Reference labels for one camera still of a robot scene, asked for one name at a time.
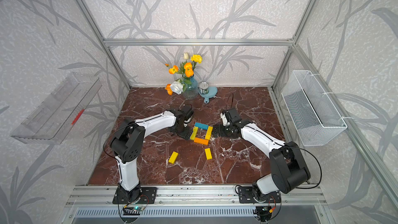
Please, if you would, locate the yellow block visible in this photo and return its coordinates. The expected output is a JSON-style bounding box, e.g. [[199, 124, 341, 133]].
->
[[205, 148, 212, 160], [205, 126, 213, 141], [168, 151, 179, 164], [190, 127, 199, 141]]

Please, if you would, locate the teal long block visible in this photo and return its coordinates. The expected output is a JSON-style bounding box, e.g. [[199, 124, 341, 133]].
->
[[194, 122, 209, 130]]

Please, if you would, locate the orange block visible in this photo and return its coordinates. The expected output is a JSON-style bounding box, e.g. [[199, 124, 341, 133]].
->
[[194, 138, 209, 145]]

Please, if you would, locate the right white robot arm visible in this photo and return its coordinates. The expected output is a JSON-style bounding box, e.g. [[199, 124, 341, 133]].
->
[[214, 108, 311, 201]]

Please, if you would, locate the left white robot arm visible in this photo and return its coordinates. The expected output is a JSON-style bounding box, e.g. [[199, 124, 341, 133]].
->
[[110, 105, 194, 193]]

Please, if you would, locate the light blue dish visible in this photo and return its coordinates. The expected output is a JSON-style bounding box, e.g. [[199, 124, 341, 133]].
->
[[199, 86, 218, 104]]

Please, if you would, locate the metal tin can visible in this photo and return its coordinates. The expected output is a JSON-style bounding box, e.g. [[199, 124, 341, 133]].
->
[[198, 82, 209, 94]]

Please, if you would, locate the flower bouquet in vase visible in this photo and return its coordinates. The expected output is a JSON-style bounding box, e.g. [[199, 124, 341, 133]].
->
[[165, 52, 203, 100]]

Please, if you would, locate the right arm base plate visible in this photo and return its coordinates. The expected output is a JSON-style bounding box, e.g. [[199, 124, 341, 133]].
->
[[234, 185, 282, 204]]

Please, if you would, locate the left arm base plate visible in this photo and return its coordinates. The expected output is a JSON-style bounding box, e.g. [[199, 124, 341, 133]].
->
[[113, 185, 157, 205]]

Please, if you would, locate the white wire wall basket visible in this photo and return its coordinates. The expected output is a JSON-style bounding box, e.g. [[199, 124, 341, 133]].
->
[[282, 70, 347, 146]]

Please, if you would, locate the aluminium front rail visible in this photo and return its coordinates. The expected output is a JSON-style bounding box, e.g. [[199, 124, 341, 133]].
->
[[65, 184, 327, 207]]

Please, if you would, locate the clear plastic wall tray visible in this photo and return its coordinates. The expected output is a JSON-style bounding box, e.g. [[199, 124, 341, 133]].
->
[[10, 73, 102, 145]]

